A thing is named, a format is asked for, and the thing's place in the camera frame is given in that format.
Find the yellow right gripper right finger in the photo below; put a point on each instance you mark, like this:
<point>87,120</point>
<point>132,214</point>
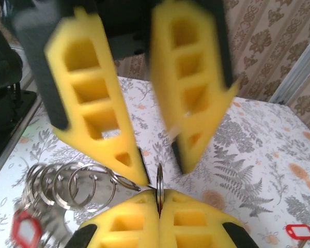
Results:
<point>214,230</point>

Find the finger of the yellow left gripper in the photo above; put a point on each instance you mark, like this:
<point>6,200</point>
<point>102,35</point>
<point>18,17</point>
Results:
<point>209,108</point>
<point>59,85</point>

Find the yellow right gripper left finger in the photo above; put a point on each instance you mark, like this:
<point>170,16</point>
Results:
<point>134,232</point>

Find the round metal key holder disc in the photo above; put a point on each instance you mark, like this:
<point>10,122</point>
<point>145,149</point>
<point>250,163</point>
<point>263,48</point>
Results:
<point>93,180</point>

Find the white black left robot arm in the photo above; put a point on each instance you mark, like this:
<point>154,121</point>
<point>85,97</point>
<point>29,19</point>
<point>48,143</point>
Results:
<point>2,77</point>

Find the red plastic key tag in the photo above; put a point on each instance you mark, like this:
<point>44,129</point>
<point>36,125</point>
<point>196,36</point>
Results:
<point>16,227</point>
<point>289,230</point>

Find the aluminium frame corner post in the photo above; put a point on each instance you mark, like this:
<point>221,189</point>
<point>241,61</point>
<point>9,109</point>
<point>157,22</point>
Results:
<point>297,69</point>

